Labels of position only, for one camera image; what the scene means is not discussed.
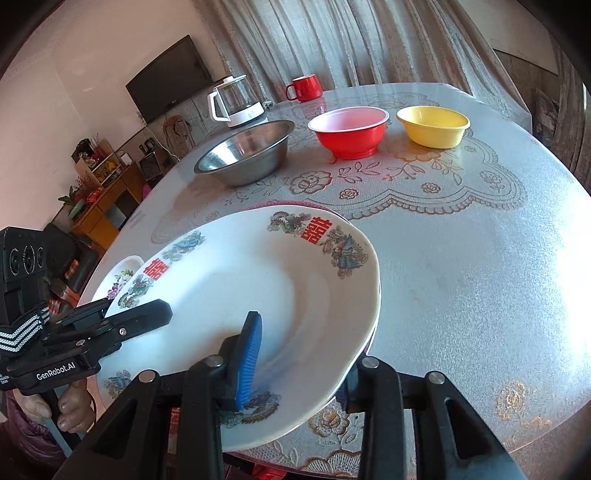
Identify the grey patterned curtain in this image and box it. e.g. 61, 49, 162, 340
191, 0, 532, 121

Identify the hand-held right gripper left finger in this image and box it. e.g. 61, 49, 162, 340
51, 311, 263, 480

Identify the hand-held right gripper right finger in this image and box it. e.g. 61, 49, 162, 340
344, 355, 527, 480

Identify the yellow plastic bowl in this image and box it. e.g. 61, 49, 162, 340
396, 106, 471, 149

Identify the black flat television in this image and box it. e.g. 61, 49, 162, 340
126, 34, 214, 124

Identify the small black appliance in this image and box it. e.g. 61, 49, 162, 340
139, 154, 163, 181

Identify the person's left hand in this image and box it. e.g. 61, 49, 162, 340
14, 384, 97, 435

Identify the red plastic bowl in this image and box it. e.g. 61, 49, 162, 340
308, 106, 389, 160

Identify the stainless steel bowl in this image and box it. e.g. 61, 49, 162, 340
194, 120, 295, 188

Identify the dark leather sofa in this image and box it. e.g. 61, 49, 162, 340
44, 224, 107, 305

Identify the white glass electric kettle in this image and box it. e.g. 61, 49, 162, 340
207, 75, 269, 128

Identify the large white phoenix print plate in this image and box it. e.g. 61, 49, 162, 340
96, 204, 383, 455

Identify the red mug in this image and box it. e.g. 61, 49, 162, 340
285, 75, 323, 103

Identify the lace flower tablecloth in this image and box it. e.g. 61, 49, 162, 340
150, 90, 591, 476

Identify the wooden cabinet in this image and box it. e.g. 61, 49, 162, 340
58, 138, 160, 252

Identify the small white floral plate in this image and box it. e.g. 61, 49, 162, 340
90, 255, 145, 319

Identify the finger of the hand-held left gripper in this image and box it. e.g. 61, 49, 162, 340
55, 299, 110, 332
44, 299, 174, 357

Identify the grey window curtain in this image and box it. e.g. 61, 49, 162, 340
549, 41, 591, 185

